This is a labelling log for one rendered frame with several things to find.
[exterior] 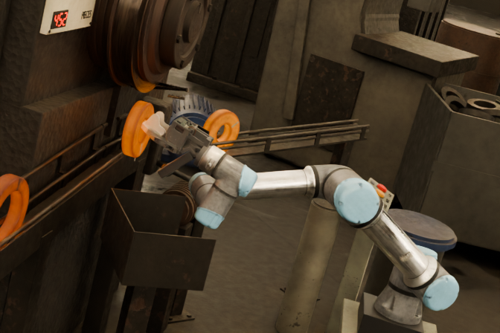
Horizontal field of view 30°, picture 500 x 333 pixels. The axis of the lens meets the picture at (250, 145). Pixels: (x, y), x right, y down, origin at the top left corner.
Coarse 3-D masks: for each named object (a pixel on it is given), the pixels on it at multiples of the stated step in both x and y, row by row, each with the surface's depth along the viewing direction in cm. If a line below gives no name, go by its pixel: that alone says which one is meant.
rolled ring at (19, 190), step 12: (0, 180) 205; (12, 180) 206; (24, 180) 211; (0, 192) 202; (12, 192) 207; (24, 192) 214; (0, 204) 203; (12, 204) 216; (24, 204) 216; (12, 216) 216; (24, 216) 218; (0, 228) 215; (12, 228) 215; (0, 240) 210
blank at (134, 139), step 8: (136, 104) 249; (144, 104) 250; (136, 112) 247; (144, 112) 250; (152, 112) 256; (128, 120) 246; (136, 120) 246; (128, 128) 246; (136, 128) 246; (128, 136) 246; (136, 136) 248; (144, 136) 256; (128, 144) 247; (136, 144) 250; (144, 144) 258; (128, 152) 250; (136, 152) 252
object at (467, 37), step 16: (448, 32) 716; (464, 32) 705; (480, 32) 708; (496, 32) 743; (464, 48) 707; (480, 48) 704; (496, 48) 707; (480, 64) 708; (496, 64) 712; (464, 80) 712; (480, 80) 712; (496, 80) 721
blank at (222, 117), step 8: (216, 112) 313; (224, 112) 313; (232, 112) 316; (208, 120) 312; (216, 120) 311; (224, 120) 314; (232, 120) 317; (208, 128) 311; (216, 128) 312; (232, 128) 319; (216, 136) 314; (224, 136) 320; (232, 136) 320; (232, 144) 322
